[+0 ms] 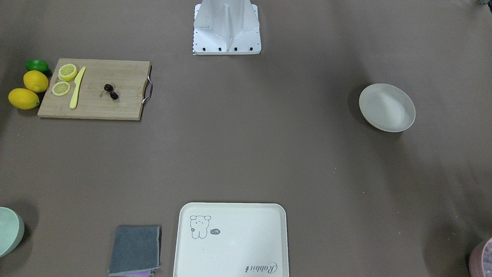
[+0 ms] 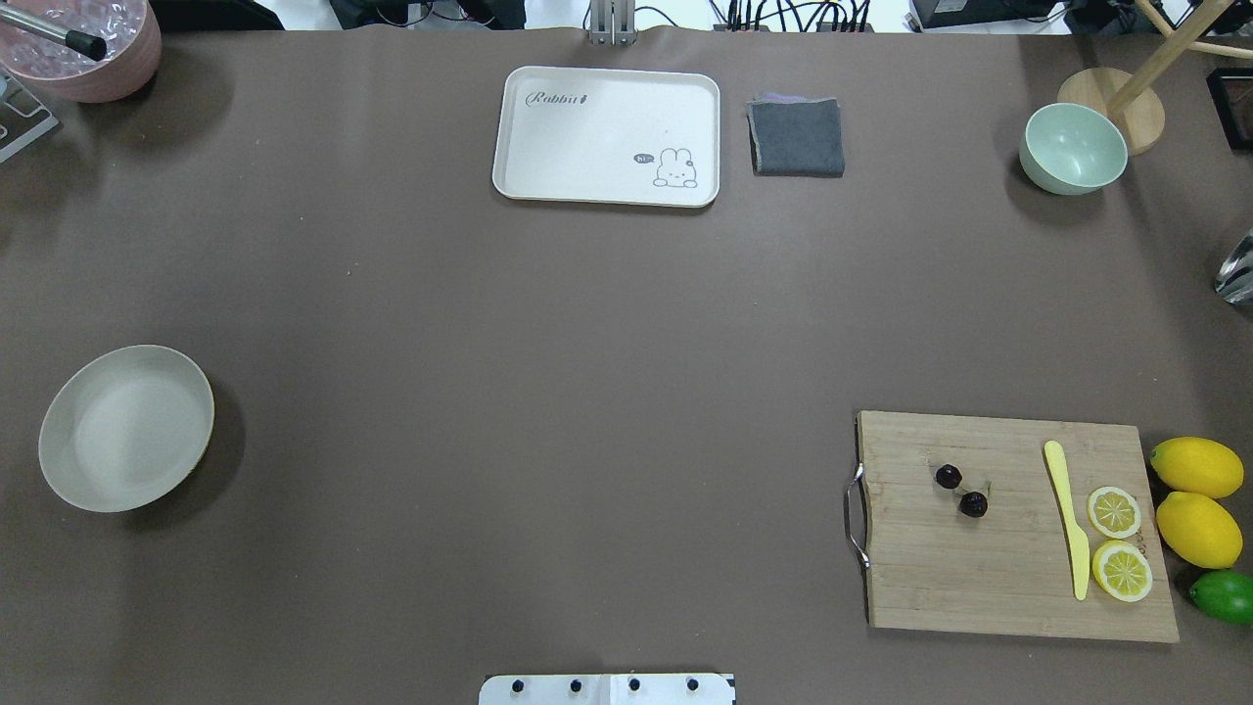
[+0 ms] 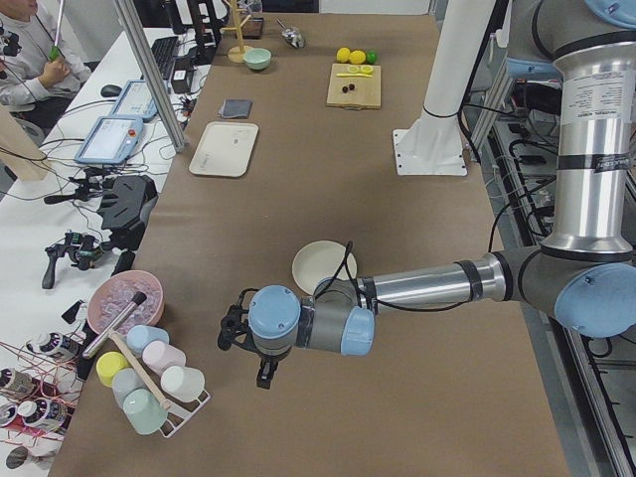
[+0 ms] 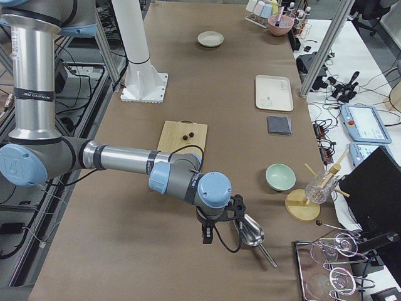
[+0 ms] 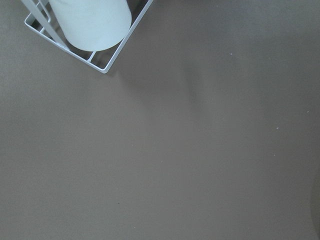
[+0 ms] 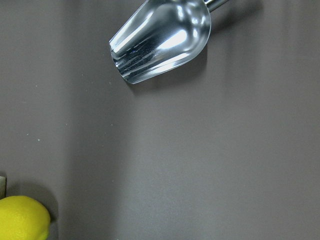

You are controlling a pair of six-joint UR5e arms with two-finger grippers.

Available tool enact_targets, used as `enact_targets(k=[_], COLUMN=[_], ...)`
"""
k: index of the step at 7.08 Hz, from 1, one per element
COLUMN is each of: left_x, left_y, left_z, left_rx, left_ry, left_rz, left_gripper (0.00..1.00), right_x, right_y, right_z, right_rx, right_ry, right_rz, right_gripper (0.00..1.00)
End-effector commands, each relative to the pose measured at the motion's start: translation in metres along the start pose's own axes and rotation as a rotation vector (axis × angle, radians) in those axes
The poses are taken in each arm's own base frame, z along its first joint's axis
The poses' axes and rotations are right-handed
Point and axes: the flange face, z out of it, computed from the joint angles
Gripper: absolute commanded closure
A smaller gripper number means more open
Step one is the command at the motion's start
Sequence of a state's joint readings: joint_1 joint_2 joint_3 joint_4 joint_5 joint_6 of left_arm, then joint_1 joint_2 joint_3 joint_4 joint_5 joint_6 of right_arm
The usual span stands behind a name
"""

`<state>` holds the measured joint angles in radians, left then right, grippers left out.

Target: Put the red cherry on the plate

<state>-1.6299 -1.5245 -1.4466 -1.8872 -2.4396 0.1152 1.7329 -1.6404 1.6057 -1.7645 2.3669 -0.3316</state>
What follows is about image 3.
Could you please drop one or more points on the teach pendant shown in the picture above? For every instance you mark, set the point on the teach pendant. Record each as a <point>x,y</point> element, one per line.
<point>111,140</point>
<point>135,99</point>

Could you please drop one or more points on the white cup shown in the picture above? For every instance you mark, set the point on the white cup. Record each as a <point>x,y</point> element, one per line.
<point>183,383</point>

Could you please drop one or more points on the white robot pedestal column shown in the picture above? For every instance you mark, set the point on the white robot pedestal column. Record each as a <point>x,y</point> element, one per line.
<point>433,144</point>

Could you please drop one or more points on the yellow lemon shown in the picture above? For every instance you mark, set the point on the yellow lemon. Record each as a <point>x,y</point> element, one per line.
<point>357,57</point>
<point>343,55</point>

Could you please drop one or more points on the mint green bowl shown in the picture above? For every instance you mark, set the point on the mint green bowl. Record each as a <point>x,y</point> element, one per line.
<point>257,59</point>

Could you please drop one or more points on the mint cup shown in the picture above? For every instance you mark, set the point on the mint cup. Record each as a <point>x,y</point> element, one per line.
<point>144,412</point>

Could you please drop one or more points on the black keyboard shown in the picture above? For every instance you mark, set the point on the black keyboard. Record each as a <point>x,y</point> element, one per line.
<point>164,51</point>

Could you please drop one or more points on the black camera stand device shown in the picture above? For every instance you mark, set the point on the black camera stand device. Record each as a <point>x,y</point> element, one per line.
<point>125,210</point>

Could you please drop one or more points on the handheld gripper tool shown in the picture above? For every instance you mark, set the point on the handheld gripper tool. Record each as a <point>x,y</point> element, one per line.
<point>84,250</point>

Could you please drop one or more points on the black computer mouse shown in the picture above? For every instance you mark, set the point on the black computer mouse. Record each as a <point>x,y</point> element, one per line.
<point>110,90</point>

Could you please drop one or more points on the grey cup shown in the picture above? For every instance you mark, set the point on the grey cup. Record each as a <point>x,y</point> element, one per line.
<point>124,383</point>

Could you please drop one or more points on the yellow plastic knife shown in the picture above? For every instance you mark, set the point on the yellow plastic knife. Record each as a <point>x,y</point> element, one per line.
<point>354,75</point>

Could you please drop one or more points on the pink bowl with ice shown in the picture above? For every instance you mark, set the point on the pink bowl with ice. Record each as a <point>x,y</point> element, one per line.
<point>118,291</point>

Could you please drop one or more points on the wooden mug tree stand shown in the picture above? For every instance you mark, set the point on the wooden mug tree stand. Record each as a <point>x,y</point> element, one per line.
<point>236,53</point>

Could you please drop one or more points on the metal muddler black tip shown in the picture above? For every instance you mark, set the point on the metal muddler black tip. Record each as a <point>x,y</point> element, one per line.
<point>91,349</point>

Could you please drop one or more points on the teach pendant near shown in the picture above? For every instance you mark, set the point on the teach pendant near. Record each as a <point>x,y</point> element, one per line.
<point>111,140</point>

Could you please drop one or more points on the metal scoop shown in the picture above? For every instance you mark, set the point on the metal scoop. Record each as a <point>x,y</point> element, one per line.
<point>291,35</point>

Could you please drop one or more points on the wooden cutting board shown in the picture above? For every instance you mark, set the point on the wooden cutting board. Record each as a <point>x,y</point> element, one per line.
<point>368,92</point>

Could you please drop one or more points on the green lime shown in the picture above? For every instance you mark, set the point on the green lime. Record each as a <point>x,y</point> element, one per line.
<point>371,57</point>

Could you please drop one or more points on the grey folded cloth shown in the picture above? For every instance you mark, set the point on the grey folded cloth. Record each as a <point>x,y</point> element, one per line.
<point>235,108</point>

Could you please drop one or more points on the round cream plate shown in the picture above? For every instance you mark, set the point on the round cream plate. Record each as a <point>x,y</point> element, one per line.
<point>315,262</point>

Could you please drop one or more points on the white cup rack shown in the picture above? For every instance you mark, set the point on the white cup rack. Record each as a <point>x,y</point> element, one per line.
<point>180,413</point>

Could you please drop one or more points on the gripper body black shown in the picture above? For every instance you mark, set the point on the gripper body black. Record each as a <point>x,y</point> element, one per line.
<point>268,359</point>

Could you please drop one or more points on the blue cup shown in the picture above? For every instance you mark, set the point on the blue cup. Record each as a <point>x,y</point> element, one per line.
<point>140,336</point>

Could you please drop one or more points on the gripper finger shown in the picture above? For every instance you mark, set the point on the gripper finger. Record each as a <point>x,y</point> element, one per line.
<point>265,376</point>

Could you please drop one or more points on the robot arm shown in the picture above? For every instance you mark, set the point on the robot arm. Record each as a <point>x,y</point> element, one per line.
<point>581,274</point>

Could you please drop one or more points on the cream rabbit tray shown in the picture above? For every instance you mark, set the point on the cream rabbit tray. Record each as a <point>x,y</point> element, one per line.
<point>224,149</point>

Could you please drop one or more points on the person in white shirt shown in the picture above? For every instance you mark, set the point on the person in white shirt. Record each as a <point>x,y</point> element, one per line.
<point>46,72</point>

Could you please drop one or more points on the pink cup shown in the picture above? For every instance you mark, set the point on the pink cup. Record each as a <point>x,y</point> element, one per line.
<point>158,356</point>

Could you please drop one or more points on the aluminium frame post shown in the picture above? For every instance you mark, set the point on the aluminium frame post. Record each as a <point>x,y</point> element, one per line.
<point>131,24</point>

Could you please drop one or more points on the bottle rack with bottles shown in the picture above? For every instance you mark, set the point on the bottle rack with bottles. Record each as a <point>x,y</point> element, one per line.
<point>40,386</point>

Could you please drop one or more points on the yellow cup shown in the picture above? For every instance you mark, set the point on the yellow cup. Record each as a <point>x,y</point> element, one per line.
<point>108,365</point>

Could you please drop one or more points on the teach pendant far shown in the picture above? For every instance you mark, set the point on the teach pendant far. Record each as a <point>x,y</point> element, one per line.
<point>135,99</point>

